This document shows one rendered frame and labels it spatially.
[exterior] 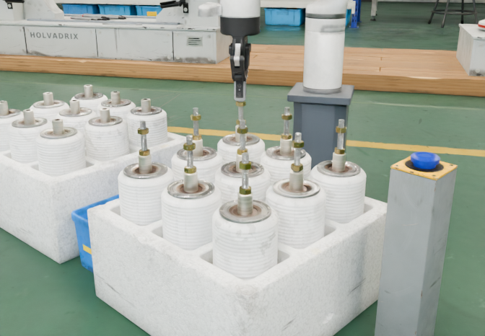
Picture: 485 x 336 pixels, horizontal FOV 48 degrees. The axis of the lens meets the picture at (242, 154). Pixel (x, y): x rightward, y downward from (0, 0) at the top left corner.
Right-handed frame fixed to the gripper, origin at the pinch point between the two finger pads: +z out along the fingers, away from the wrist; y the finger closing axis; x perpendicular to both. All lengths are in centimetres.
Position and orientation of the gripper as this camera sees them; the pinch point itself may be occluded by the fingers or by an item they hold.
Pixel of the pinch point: (239, 89)
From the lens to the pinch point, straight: 107.3
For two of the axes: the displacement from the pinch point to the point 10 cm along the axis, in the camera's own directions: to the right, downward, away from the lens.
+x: -9.9, -0.3, 1.0
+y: 1.0, -3.3, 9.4
